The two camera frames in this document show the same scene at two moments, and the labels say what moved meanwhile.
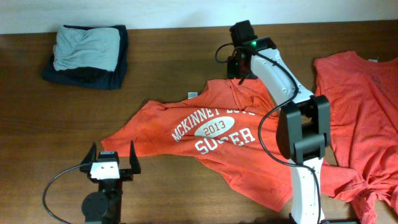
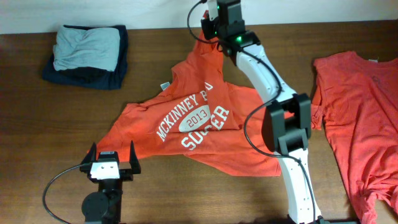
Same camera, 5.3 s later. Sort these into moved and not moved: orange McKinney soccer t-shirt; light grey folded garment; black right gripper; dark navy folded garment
Moved: orange McKinney soccer t-shirt; black right gripper
Not moved: dark navy folded garment; light grey folded garment
